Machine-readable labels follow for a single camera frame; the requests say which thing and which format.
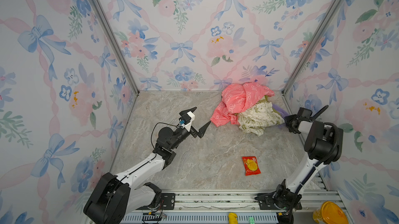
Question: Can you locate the yellow lidded container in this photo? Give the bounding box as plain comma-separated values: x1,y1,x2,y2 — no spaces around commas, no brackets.
312,201,349,224

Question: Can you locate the pink patterned cloth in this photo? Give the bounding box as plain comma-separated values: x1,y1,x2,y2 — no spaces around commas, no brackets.
211,82,275,127

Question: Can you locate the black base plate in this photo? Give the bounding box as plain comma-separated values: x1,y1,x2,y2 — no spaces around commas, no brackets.
138,193,176,211
255,192,302,211

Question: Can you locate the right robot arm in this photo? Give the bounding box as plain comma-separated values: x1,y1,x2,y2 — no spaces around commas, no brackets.
273,105,344,210

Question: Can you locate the cream leaf-print cloth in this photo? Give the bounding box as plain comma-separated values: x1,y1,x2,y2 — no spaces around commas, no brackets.
238,96,284,136

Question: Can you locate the red snack packet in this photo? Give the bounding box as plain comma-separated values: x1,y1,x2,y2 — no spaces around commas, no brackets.
242,156,261,176

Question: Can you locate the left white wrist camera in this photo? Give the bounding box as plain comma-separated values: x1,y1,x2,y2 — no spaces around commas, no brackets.
179,118,195,132

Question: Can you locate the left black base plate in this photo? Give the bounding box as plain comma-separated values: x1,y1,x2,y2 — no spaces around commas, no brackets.
138,193,176,211

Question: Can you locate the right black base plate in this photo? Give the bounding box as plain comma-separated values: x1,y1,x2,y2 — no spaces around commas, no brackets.
255,192,302,211

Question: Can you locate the right aluminium corner post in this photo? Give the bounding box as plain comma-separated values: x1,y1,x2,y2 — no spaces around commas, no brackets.
282,0,345,96

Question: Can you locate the purple cloth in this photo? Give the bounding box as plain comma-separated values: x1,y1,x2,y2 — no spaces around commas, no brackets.
272,103,295,124

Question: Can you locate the left aluminium corner post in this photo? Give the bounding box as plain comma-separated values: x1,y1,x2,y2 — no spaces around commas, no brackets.
88,0,139,96

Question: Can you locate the small yellow object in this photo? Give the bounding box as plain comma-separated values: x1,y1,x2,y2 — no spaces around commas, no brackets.
228,213,238,224

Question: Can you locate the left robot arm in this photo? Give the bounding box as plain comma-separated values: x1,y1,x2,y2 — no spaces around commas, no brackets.
83,107,210,224

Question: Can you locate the aluminium mounting rail base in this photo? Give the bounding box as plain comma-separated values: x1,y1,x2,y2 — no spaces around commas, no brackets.
120,188,354,224

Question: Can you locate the aluminium corner post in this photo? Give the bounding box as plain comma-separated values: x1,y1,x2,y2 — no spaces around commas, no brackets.
282,0,345,96
88,0,139,96

